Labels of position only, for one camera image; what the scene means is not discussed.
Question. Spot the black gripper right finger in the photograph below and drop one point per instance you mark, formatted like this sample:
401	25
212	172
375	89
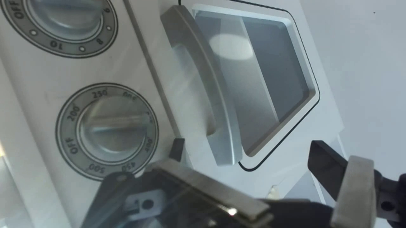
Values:
361	193

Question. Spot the grey oven knob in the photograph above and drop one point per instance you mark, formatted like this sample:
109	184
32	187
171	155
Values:
66	28
106	128

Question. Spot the grey oven door handle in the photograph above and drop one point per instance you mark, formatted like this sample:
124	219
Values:
181	29

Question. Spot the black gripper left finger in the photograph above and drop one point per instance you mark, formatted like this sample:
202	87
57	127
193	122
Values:
172	195

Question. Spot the white oven door with window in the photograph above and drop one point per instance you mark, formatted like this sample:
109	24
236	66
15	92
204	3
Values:
271	68

